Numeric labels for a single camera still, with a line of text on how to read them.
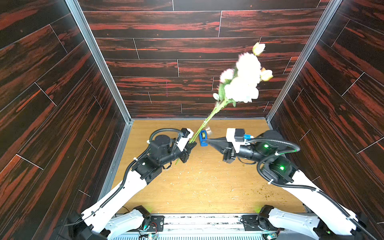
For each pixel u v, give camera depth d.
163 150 0.50
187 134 0.55
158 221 0.75
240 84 0.46
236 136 0.40
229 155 0.46
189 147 0.61
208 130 0.56
